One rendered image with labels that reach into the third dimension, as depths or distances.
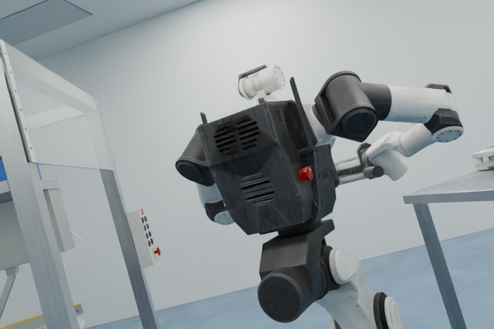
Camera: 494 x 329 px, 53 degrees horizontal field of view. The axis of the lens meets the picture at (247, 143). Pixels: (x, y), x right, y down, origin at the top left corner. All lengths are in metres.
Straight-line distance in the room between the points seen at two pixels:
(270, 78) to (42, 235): 0.71
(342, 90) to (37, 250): 0.86
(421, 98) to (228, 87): 3.84
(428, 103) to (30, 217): 1.03
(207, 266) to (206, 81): 1.86
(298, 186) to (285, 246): 0.17
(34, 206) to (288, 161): 0.67
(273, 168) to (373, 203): 3.76
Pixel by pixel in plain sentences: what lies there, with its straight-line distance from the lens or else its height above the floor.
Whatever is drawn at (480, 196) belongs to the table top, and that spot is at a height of 0.81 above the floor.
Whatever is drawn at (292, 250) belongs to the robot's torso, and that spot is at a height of 0.88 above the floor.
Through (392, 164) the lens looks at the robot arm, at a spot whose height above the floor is 0.99.
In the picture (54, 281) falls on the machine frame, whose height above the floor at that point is 0.95.
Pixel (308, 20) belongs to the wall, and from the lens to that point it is 4.98.
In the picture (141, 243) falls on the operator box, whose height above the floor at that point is 0.92.
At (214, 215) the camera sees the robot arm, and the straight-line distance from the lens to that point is 1.59.
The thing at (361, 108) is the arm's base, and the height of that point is 1.15.
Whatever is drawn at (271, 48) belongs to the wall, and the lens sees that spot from 4.97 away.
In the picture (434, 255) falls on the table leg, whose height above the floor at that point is 0.59.
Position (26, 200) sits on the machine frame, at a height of 1.17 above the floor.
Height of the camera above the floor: 1.08
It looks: 3 degrees up
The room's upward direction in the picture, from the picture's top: 16 degrees counter-clockwise
